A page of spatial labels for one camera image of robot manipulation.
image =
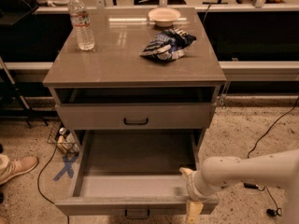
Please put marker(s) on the grey drawer cabinet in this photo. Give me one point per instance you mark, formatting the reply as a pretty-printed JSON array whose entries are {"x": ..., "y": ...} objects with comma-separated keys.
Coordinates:
[{"x": 121, "y": 35}]

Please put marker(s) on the wire basket with items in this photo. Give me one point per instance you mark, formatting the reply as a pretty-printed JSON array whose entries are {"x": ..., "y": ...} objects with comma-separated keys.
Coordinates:
[{"x": 63, "y": 139}]

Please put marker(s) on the grey drawer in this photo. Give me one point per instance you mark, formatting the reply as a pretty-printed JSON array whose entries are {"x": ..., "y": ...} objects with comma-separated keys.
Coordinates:
[
  {"x": 137, "y": 108},
  {"x": 134, "y": 174}
]

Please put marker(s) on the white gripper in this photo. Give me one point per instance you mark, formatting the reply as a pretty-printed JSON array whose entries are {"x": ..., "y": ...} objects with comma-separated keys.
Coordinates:
[{"x": 193, "y": 184}]

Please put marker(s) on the white paper bowl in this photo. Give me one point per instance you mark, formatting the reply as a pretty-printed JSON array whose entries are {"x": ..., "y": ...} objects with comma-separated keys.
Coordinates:
[{"x": 164, "y": 16}]

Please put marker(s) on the clear plastic water bottle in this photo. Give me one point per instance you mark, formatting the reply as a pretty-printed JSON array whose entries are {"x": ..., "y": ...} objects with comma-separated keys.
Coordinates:
[{"x": 80, "y": 20}]

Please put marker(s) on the blue white chip bag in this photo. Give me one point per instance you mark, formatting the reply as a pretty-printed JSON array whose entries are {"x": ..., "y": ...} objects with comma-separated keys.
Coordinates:
[{"x": 170, "y": 44}]

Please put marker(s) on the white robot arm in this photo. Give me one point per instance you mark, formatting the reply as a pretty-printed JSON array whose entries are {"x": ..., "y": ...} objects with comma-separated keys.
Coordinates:
[{"x": 277, "y": 170}]

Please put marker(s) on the tan shoe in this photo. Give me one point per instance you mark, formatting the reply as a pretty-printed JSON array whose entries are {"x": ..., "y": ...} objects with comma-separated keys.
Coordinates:
[{"x": 18, "y": 167}]

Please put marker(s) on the black power adapter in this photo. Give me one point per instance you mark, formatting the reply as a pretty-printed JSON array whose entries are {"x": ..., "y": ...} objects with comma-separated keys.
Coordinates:
[{"x": 250, "y": 186}]

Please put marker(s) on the black tripod stand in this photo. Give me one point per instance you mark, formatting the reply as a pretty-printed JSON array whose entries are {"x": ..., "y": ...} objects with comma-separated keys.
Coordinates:
[{"x": 28, "y": 111}]

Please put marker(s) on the blue tape cross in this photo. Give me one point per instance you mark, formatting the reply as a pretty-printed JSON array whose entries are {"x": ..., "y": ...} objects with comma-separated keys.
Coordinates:
[{"x": 67, "y": 169}]

